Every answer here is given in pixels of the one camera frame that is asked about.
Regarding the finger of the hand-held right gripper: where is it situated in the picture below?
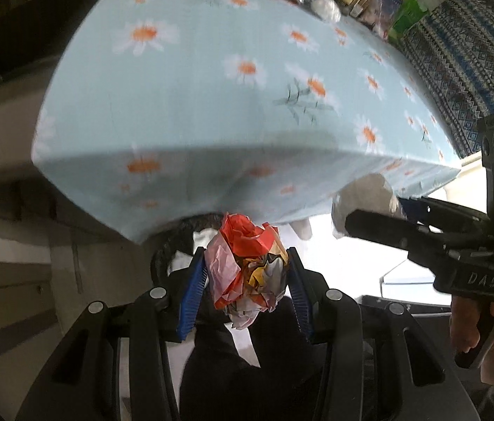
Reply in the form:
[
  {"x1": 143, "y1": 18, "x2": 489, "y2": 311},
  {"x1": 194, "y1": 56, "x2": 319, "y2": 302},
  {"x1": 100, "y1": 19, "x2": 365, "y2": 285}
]
[
  {"x1": 398, "y1": 196, "x2": 493, "y2": 229},
  {"x1": 344, "y1": 209, "x2": 442, "y2": 268}
]

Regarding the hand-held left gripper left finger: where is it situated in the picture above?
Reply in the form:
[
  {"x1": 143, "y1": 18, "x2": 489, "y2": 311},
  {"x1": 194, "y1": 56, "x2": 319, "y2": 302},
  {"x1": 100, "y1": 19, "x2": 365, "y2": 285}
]
[{"x1": 16, "y1": 248, "x2": 207, "y2": 421}]

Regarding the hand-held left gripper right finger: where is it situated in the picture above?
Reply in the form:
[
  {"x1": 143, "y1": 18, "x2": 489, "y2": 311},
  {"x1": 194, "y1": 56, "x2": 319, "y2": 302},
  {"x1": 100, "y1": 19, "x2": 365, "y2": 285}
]
[{"x1": 287, "y1": 248, "x2": 480, "y2": 421}]

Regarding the white paper sheet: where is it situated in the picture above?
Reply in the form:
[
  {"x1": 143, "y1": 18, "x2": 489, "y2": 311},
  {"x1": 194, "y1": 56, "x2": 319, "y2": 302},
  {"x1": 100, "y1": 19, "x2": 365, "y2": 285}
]
[{"x1": 168, "y1": 228, "x2": 206, "y2": 273}]

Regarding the white paper bag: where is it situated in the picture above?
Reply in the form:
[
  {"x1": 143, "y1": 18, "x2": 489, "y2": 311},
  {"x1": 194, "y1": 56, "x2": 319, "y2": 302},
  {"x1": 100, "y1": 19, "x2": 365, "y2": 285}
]
[{"x1": 330, "y1": 173, "x2": 401, "y2": 240}]

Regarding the red white wrapper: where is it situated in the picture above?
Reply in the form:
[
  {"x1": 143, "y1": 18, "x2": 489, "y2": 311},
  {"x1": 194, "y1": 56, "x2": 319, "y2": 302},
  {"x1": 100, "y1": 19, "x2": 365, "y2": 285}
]
[{"x1": 205, "y1": 213, "x2": 291, "y2": 332}]

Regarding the white tissue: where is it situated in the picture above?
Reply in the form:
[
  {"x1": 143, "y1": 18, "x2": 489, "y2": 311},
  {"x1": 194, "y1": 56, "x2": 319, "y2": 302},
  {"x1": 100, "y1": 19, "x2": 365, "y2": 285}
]
[{"x1": 310, "y1": 0, "x2": 341, "y2": 22}]

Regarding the blue patterned curtain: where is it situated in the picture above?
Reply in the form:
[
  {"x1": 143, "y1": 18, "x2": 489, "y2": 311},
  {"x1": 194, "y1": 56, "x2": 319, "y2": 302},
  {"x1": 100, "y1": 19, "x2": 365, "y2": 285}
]
[{"x1": 398, "y1": 0, "x2": 494, "y2": 159}]

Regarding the daisy print tablecloth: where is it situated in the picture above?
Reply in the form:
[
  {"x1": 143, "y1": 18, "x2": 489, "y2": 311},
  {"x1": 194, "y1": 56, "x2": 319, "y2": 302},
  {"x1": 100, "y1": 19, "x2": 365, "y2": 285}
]
[{"x1": 31, "y1": 0, "x2": 462, "y2": 246}]

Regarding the green packet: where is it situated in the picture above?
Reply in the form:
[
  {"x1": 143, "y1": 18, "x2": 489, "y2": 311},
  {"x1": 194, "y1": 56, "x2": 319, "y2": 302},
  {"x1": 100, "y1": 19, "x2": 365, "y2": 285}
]
[{"x1": 389, "y1": 0, "x2": 429, "y2": 40}]

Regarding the clear plastic snack bag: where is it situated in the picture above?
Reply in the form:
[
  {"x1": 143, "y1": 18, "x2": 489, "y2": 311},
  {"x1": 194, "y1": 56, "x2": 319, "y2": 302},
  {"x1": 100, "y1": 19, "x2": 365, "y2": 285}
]
[{"x1": 363, "y1": 0, "x2": 405, "y2": 31}]

